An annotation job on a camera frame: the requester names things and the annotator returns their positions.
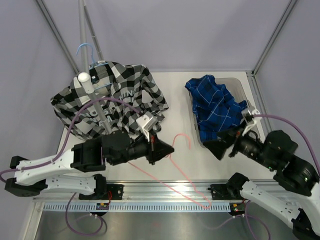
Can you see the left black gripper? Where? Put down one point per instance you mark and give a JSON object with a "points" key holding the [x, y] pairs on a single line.
{"points": [[158, 150]]}

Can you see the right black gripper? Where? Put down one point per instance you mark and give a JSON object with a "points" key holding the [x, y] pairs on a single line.
{"points": [[228, 136]]}

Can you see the blue plaid shirt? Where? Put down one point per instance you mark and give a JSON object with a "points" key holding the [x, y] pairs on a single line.
{"points": [[215, 107]]}

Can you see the black white checkered shirt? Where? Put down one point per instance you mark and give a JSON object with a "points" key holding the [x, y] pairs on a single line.
{"points": [[133, 87]]}

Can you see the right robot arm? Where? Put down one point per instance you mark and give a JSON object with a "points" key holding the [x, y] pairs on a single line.
{"points": [[295, 175]]}

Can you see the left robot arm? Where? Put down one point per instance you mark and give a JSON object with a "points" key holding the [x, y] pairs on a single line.
{"points": [[77, 170]]}

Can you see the clear plastic bin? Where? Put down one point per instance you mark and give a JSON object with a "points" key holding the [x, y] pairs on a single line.
{"points": [[246, 100]]}

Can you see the grey clothes rack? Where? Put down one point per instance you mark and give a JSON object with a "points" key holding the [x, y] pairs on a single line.
{"points": [[84, 77]]}

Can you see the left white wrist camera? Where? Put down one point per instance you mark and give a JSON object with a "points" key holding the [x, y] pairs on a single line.
{"points": [[146, 123]]}

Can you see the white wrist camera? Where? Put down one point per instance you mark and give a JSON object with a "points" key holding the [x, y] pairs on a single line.
{"points": [[251, 119], [146, 123]]}

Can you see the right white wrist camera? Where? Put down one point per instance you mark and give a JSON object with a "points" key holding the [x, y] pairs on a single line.
{"points": [[251, 119]]}

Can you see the aluminium mounting rail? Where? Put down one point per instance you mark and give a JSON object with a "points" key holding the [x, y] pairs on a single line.
{"points": [[172, 191]]}

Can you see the right aluminium frame post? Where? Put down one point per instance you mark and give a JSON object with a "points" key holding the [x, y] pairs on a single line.
{"points": [[252, 75]]}

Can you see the aluminium frame post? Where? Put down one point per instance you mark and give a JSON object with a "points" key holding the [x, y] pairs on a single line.
{"points": [[252, 75], [56, 33]]}

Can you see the blue wire hanger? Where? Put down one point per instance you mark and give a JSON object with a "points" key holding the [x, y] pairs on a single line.
{"points": [[94, 63]]}

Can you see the left aluminium frame post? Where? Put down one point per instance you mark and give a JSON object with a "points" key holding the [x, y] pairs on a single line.
{"points": [[56, 33]]}

